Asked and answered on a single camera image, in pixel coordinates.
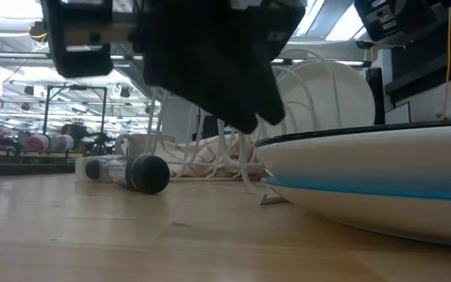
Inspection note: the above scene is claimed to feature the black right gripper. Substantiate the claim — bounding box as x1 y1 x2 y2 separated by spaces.
41 0 143 78

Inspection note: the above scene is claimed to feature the white striped dish towel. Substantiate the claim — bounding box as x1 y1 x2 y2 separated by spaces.
146 135 268 179

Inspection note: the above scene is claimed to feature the white wire dish rack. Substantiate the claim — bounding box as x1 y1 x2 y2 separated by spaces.
143 47 352 207

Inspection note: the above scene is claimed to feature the black and white plate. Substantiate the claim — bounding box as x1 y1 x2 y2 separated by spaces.
254 118 451 189

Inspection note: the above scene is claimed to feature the black metal stand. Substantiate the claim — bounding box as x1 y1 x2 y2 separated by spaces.
43 84 107 136

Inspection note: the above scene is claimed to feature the pink and white round object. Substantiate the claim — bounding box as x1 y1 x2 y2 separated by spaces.
27 133 50 153
52 134 76 153

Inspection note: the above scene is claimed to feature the wooden workbench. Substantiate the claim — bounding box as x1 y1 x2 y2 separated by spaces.
0 150 85 160

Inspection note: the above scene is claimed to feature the black upright panel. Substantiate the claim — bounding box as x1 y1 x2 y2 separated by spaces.
366 67 386 125

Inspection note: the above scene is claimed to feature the white panel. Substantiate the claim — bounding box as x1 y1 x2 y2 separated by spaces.
384 102 411 125

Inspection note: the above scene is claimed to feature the black side table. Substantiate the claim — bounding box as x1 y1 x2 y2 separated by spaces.
384 37 451 126

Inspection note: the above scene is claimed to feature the black aluminium frame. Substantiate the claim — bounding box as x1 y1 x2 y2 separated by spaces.
0 161 77 176

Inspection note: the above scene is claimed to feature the dish brush with black handle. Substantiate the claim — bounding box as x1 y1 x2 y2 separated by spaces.
74 154 171 195

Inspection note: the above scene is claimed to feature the long yellow cable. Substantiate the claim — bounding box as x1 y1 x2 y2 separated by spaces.
440 5 451 121

